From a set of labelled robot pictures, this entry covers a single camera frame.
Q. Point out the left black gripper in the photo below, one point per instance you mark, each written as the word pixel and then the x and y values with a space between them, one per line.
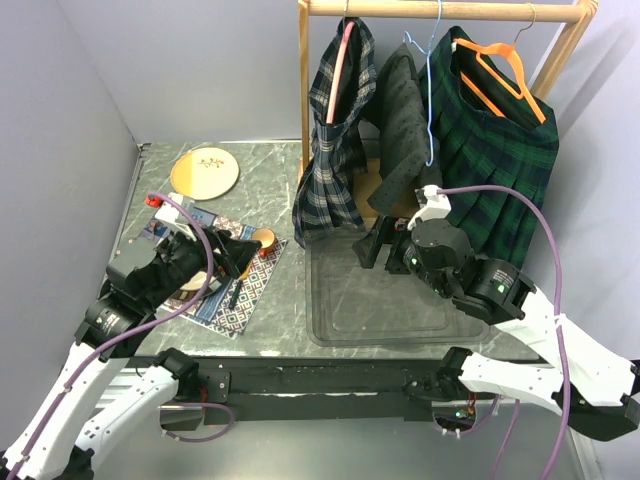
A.
pixel 239 252

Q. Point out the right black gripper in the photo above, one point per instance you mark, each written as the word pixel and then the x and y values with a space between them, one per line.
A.
pixel 367 246

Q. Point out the dark grey dotted skirt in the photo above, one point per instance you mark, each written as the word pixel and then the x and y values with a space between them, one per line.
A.
pixel 408 155

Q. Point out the green navy plaid skirt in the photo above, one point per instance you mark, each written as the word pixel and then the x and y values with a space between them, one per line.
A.
pixel 487 136

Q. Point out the light blue wire hanger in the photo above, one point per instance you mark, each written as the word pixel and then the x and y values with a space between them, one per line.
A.
pixel 408 39

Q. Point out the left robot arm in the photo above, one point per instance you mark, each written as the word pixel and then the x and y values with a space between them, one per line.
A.
pixel 67 439

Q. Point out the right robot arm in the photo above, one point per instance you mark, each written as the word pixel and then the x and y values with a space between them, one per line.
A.
pixel 593 386

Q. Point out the navy beige plaid skirt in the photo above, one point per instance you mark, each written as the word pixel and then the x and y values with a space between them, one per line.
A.
pixel 325 195

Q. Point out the pink hanger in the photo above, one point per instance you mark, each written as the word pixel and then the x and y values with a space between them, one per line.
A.
pixel 333 85

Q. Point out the dark green pen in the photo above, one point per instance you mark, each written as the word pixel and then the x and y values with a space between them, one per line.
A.
pixel 235 295

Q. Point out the blue patterned placemat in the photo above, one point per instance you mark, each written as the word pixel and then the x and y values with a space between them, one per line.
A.
pixel 212 311

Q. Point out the clear plastic bin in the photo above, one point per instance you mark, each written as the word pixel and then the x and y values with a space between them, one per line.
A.
pixel 348 306

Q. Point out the wooden clothes rack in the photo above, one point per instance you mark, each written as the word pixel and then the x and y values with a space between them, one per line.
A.
pixel 575 17

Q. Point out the beige round plate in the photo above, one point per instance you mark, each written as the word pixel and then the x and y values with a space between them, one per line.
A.
pixel 205 173

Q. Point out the copper cup with handle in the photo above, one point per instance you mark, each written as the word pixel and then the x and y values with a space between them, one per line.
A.
pixel 267 239

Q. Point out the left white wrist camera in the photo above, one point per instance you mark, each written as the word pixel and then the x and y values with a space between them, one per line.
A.
pixel 172 218

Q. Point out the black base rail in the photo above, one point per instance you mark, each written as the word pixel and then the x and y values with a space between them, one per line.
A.
pixel 298 389

